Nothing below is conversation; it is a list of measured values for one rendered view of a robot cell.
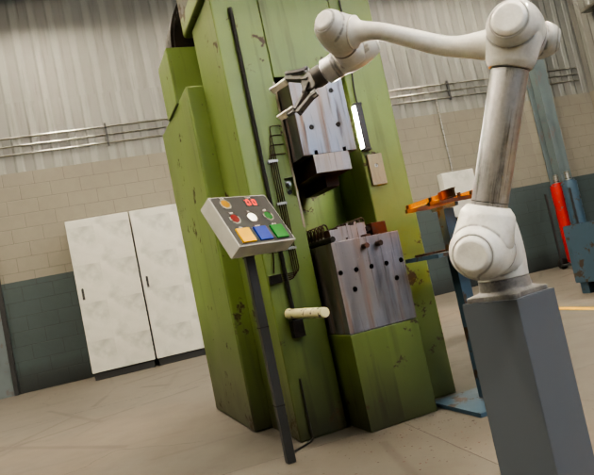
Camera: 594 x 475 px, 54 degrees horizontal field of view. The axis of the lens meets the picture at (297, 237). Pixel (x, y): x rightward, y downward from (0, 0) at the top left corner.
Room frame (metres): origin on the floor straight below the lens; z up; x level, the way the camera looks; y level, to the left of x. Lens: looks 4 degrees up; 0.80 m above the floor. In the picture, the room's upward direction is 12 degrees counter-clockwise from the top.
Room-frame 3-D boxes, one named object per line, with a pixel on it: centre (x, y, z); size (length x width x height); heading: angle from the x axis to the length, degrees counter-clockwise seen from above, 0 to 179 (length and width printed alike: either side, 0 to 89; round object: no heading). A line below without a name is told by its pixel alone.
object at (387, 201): (3.37, -0.47, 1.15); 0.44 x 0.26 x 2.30; 22
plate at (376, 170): (3.13, -0.50, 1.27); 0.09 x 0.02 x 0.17; 112
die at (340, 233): (3.09, -0.18, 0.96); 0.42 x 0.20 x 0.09; 22
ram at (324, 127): (3.11, -0.22, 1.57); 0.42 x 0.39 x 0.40; 22
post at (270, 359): (2.61, 0.23, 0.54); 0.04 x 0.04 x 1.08; 22
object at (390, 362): (3.12, -0.22, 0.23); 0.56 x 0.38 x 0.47; 22
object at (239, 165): (3.12, 0.15, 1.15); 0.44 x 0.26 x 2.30; 22
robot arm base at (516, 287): (1.84, -0.62, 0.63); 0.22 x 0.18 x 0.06; 126
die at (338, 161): (3.09, -0.18, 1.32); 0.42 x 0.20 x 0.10; 22
